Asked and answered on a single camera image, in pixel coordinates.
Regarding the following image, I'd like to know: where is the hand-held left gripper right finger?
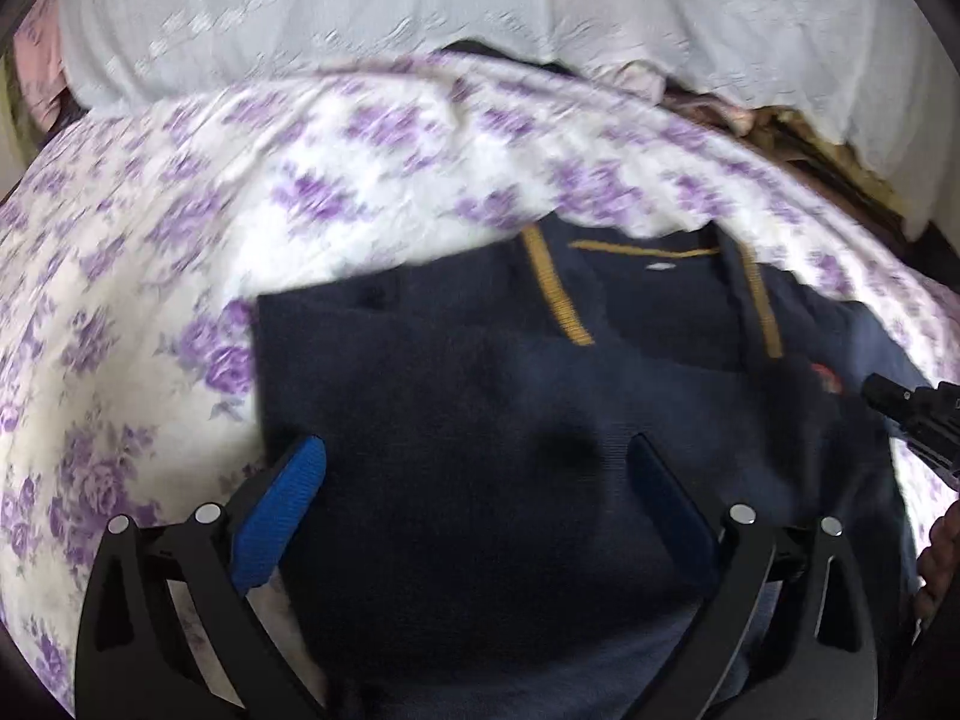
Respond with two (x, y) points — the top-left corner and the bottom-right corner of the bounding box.
(628, 433), (880, 720)

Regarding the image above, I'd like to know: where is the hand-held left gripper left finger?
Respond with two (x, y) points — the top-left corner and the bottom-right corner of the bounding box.
(73, 435), (332, 720)

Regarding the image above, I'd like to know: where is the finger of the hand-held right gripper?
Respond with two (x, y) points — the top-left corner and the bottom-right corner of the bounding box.
(861, 371), (960, 492)

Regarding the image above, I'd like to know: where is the navy knit sweater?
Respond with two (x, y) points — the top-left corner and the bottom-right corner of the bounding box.
(255, 221), (931, 720)

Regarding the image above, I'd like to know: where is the person's right hand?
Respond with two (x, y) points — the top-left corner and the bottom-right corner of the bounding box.
(915, 499), (960, 627)

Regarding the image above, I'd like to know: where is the brown gold cloth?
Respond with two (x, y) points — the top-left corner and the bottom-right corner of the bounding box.
(667, 90), (910, 241)

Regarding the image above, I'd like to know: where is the purple floral bed sheet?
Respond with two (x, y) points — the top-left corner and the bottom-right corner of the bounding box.
(0, 52), (960, 720)

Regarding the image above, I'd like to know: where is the pale satin cloth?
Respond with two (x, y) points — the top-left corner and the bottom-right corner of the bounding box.
(606, 60), (670, 103)

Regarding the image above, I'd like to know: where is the dark cloth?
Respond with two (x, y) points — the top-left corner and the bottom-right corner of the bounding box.
(439, 40), (578, 80)

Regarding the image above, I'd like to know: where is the pink cloth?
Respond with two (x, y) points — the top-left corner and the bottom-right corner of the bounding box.
(15, 0), (70, 128)

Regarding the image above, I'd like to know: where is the white lace cloth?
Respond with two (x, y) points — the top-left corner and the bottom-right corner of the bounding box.
(56, 0), (960, 241)

